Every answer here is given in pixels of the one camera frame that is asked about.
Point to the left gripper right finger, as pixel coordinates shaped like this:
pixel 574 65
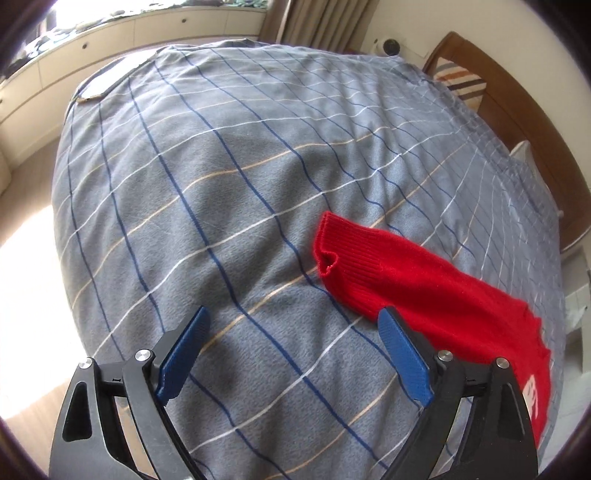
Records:
pixel 498 441

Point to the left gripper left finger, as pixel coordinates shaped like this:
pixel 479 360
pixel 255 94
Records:
pixel 89 441

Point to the red knit sweater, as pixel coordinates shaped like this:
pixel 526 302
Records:
pixel 367 270

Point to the blue-grey checked duvet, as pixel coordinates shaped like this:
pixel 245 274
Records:
pixel 192 177

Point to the white pillow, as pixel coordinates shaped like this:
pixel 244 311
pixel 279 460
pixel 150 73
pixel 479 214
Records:
pixel 535 170

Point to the wooden headboard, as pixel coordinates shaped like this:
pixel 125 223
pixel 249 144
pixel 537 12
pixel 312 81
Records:
pixel 514 116

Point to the white window bench cabinet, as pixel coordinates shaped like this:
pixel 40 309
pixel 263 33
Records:
pixel 34 99

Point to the striped cushion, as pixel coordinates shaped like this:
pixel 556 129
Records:
pixel 466 85

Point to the white round speaker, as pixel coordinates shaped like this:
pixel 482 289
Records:
pixel 386 47

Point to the beige curtain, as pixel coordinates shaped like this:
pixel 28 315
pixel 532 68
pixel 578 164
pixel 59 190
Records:
pixel 331 25

